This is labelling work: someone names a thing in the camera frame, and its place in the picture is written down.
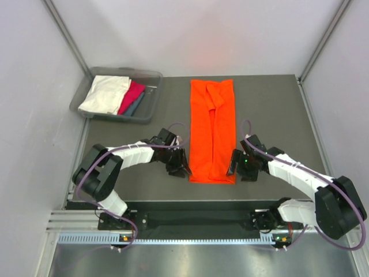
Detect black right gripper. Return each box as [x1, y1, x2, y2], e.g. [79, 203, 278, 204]
[227, 149, 258, 182]

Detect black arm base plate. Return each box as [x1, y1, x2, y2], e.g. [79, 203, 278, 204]
[97, 200, 306, 233]

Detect blue grey folded t shirt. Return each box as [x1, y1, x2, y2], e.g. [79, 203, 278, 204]
[123, 92, 145, 117]

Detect clear plastic bin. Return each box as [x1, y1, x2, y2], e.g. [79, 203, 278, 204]
[69, 67, 163, 124]

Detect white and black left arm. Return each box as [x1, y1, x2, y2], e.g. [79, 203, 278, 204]
[72, 128, 191, 230]

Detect white folded t shirt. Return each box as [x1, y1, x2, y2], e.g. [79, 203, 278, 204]
[78, 75, 131, 115]

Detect grey slotted cable duct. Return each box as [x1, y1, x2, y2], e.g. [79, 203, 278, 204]
[58, 233, 291, 245]

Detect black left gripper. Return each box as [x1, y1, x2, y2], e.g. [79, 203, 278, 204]
[160, 147, 191, 178]

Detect crimson folded t shirt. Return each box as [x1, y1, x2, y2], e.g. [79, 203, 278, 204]
[118, 81, 145, 115]

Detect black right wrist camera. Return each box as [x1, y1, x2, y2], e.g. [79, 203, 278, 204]
[245, 134, 266, 152]

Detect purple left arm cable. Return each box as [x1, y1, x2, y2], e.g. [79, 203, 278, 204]
[76, 122, 191, 250]

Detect aluminium frame rail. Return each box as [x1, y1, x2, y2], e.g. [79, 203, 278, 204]
[46, 209, 361, 234]

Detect orange t shirt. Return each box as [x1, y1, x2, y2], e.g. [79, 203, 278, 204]
[189, 80, 236, 185]

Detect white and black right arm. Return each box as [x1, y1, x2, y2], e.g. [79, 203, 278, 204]
[227, 145, 367, 240]

